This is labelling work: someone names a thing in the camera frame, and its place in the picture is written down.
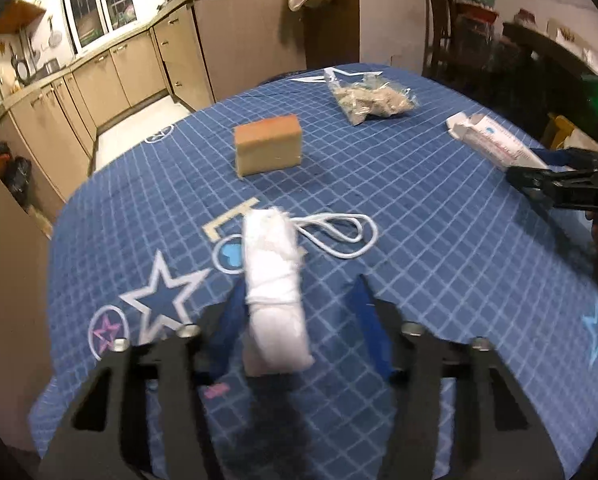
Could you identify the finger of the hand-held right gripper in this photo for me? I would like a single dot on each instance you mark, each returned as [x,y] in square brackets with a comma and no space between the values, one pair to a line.
[554,187]
[561,156]

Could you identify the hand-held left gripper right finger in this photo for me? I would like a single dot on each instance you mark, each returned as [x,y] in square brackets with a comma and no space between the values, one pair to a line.
[374,335]

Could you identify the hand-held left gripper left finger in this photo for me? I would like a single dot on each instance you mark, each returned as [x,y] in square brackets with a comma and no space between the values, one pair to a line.
[226,340]

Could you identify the long white carton box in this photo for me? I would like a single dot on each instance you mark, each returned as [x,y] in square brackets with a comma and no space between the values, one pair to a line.
[494,142]

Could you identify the white cloth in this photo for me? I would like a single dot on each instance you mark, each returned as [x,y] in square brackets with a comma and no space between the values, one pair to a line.
[274,280]

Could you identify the light wooden chair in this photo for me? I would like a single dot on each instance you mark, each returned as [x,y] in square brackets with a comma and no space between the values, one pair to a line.
[560,132]

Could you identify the dark wooden sideboard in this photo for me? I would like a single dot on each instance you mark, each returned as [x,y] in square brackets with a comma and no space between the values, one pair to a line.
[554,52]

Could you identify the blue checked tablecloth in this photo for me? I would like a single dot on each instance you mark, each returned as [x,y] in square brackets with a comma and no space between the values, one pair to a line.
[419,240]

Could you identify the dark wooden chair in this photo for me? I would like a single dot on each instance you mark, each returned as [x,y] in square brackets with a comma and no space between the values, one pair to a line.
[441,25]

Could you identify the tan sponge block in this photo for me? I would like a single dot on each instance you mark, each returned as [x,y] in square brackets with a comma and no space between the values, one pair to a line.
[269,150]

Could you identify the clear bag of snacks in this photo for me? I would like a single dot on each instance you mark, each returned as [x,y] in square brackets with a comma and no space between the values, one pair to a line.
[374,100]

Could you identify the black plastic bag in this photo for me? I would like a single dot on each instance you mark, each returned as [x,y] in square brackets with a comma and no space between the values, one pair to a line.
[11,175]

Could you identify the beige kitchen cabinets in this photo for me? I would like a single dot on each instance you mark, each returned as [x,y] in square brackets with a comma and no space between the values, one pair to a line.
[129,70]

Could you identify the kitchen window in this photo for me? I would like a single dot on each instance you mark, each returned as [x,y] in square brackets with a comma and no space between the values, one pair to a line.
[101,5]

